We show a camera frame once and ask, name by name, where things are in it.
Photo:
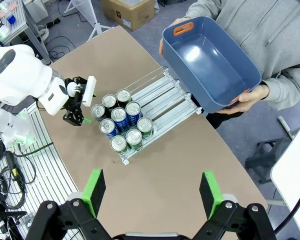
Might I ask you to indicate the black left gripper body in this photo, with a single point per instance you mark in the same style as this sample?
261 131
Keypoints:
76 103

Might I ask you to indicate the aluminium slotted base plate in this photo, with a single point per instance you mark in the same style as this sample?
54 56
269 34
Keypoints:
52 170

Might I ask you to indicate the blue Pocari Sweat can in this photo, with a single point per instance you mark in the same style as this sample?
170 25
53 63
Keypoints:
118 115
133 110
107 126

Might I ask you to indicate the black stool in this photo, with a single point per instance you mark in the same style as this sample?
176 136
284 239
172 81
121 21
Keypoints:
262 155

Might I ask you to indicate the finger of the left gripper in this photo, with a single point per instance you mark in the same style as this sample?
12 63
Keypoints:
77 81
75 118

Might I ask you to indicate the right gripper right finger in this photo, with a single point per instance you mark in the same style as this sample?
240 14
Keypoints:
210 195

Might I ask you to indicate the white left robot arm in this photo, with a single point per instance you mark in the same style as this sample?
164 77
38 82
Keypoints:
22 75

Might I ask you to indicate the large white table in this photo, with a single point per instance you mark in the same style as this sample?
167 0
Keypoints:
295 162

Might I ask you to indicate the person's right hand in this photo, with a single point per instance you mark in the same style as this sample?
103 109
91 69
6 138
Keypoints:
161 47

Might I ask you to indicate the person's left forearm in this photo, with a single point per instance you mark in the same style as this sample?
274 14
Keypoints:
287 87

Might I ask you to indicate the green cider can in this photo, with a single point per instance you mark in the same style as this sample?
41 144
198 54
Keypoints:
145 125
118 143
133 136

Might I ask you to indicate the white can dispenser rack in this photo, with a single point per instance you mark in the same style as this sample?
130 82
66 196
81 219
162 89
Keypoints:
165 100

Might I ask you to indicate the aluminium work cart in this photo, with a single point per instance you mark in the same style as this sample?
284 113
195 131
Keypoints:
17 15

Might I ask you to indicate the small blue box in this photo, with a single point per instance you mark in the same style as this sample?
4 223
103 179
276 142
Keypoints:
11 19

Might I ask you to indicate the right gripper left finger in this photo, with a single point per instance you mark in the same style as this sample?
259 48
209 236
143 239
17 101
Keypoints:
93 192

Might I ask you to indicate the large cardboard box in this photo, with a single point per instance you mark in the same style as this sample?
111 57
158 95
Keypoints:
130 15

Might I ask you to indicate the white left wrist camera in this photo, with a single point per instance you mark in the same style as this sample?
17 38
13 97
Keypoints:
89 91

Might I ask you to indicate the person's right forearm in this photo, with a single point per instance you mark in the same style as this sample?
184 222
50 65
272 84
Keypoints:
202 8

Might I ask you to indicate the white metal stand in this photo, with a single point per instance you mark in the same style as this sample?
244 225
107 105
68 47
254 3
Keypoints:
83 10

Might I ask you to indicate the blue plastic basket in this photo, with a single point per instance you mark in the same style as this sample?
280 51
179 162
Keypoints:
210 65

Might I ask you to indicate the person's left hand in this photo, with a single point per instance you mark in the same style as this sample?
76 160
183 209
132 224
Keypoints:
252 98

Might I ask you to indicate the person in grey hoodie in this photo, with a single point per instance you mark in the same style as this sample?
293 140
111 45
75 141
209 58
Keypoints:
265 30

